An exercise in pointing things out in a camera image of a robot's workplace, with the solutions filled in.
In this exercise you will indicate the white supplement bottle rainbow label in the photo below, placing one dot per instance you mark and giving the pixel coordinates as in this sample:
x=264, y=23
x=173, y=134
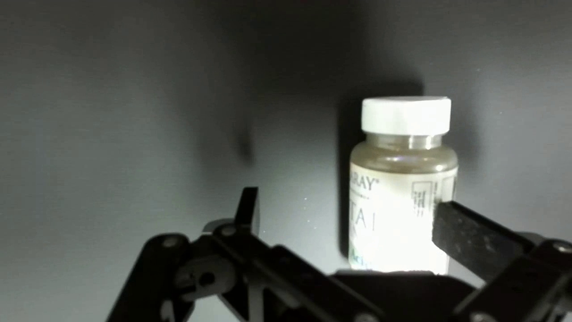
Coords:
x=400, y=202

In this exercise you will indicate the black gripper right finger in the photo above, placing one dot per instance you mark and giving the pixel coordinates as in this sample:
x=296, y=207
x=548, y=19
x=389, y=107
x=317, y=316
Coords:
x=477, y=234

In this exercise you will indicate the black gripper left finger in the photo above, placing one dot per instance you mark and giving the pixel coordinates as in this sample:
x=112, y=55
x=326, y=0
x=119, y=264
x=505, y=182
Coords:
x=173, y=268

